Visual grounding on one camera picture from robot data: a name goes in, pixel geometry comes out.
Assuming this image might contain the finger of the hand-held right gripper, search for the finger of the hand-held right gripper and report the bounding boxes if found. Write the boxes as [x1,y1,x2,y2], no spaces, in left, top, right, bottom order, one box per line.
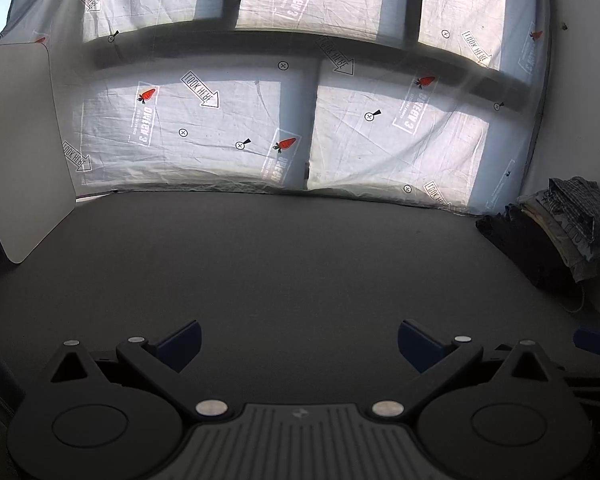
[573,327,600,357]

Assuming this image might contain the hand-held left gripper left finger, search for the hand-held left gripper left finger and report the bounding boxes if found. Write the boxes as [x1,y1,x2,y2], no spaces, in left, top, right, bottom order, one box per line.
[49,320,229,419]

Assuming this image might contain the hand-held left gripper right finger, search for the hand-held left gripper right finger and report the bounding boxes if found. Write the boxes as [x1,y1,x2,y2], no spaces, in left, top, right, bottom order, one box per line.
[371,318,565,418]

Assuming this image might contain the black folded garment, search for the black folded garment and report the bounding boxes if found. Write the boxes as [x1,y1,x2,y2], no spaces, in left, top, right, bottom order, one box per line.
[476,204,587,291]

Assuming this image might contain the white rounded board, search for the white rounded board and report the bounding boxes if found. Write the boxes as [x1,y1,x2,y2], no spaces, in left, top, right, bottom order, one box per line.
[0,42,77,265]

